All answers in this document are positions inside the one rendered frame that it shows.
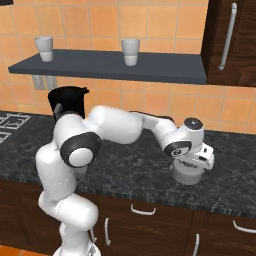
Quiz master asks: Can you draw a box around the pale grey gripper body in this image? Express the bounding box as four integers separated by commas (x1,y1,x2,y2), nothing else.
171,159,205,186

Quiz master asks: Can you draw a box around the dark wood drawer front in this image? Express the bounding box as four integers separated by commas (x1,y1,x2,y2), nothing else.
96,194,195,234
203,212,256,248

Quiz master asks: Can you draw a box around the white grey cup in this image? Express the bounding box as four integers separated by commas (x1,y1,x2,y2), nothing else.
120,38,141,67
33,35,54,63

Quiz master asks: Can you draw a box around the black hob with white grates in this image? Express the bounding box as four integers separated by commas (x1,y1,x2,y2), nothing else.
0,111,32,145

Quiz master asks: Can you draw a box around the silver curved drawer handle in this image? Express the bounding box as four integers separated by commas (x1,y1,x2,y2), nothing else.
130,203,157,217
232,220,256,234

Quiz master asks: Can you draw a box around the silver upright cupboard handle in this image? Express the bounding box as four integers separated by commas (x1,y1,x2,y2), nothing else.
88,227,98,244
103,217,112,247
192,233,201,256

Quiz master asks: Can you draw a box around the dark grey wall shelf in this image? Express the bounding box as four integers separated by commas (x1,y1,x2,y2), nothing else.
7,49,208,86

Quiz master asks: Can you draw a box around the silver wall cupboard handle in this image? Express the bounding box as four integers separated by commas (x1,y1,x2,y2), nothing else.
218,2,238,71

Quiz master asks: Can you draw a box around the dark wood wall cupboard door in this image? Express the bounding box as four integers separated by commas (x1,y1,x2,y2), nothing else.
200,0,256,88

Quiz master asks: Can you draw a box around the grey wall socket plate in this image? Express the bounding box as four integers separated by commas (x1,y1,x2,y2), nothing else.
31,74,47,91
45,75,59,92

